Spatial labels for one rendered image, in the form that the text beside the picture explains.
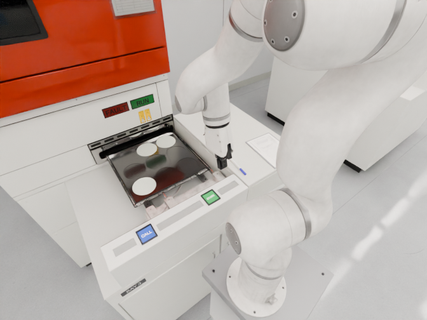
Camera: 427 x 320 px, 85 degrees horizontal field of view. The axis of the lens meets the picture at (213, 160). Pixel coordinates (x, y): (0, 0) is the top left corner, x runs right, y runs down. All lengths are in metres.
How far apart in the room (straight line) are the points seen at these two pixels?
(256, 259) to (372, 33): 0.39
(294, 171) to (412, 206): 2.32
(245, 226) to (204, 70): 0.34
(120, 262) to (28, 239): 1.59
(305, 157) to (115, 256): 0.66
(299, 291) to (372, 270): 1.26
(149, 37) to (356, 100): 0.88
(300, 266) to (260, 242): 0.48
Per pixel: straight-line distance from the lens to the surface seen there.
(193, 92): 0.56
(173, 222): 0.85
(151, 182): 1.06
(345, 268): 2.02
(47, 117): 1.15
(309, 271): 0.93
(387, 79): 0.35
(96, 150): 1.25
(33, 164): 1.26
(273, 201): 0.49
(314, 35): 0.23
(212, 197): 0.89
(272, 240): 0.47
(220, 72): 0.54
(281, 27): 0.24
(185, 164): 1.11
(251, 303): 0.83
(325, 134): 0.33
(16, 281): 2.21
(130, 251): 0.83
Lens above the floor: 1.67
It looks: 44 degrees down
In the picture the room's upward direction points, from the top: straight up
